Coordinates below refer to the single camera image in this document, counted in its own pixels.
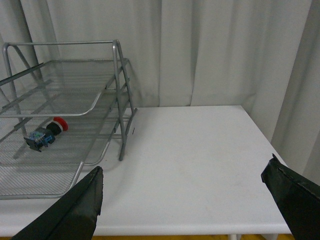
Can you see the silver three-tier mesh rack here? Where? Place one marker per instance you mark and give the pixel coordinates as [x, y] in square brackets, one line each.
[92, 95]

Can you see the white curtain backdrop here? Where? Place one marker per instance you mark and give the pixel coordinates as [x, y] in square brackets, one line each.
[261, 54]

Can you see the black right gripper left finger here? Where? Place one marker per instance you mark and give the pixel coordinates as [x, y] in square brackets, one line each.
[74, 216]

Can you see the white table leg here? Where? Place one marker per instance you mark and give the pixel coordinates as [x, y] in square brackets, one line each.
[234, 236]

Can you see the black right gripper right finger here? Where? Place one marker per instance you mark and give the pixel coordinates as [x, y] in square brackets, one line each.
[297, 198]

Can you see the red emergency stop button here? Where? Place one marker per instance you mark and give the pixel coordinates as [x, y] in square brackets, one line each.
[43, 136]

